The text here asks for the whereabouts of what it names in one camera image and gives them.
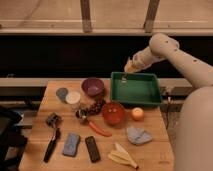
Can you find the blue sponge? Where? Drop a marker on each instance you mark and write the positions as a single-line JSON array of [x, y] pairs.
[[71, 145]]

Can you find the black chair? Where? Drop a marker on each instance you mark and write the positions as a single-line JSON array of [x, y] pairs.
[[10, 136]]

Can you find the purple bowl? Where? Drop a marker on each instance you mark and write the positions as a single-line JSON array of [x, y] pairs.
[[92, 86]]

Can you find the blue grey cloth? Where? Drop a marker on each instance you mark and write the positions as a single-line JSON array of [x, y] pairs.
[[138, 136]]

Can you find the dark grape bunch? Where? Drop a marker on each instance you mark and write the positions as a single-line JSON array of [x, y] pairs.
[[96, 107]]

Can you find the black handled brush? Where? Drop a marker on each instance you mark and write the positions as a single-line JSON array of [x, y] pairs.
[[51, 145]]

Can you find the silver metal fork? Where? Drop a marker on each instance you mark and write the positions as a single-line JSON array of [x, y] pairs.
[[124, 79]]

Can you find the green plastic tray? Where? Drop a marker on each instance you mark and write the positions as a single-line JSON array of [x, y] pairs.
[[139, 90]]

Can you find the red bowl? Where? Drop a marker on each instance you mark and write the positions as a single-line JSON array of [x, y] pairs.
[[113, 113]]

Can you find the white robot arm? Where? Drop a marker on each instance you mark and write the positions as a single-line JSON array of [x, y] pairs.
[[193, 150]]

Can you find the yellow banana bunch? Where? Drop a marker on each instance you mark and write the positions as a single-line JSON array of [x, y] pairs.
[[121, 156]]

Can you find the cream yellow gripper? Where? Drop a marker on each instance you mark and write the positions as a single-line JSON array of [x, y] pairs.
[[129, 67]]

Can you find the orange round fruit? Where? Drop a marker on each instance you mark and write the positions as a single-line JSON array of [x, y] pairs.
[[137, 114]]

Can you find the round metal ball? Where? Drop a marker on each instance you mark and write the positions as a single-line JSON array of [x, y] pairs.
[[81, 115]]

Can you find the small metal toy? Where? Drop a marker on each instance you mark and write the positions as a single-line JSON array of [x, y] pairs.
[[53, 120]]

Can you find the black remote control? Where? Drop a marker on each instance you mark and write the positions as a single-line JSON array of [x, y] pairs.
[[92, 149]]

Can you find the grey round coaster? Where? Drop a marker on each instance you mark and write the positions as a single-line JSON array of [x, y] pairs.
[[61, 93]]

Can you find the white round lid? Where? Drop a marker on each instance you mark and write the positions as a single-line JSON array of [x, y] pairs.
[[73, 97]]

